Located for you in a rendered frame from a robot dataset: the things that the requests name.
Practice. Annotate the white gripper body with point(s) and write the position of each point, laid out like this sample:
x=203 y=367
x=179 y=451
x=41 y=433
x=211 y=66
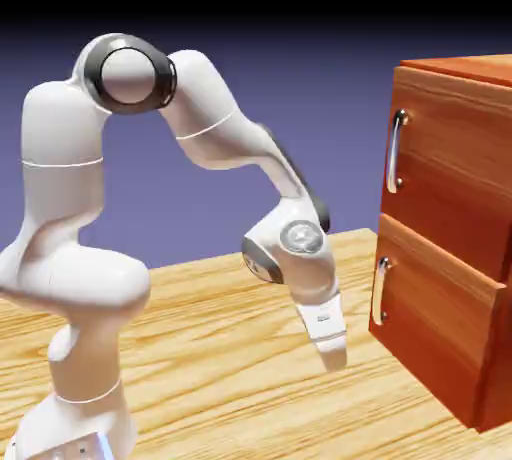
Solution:
x=324 y=322

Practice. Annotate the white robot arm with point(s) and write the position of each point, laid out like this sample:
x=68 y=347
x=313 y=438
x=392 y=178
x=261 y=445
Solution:
x=64 y=196

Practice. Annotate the reddish wooden cabinet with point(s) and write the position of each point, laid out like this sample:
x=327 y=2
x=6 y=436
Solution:
x=452 y=268

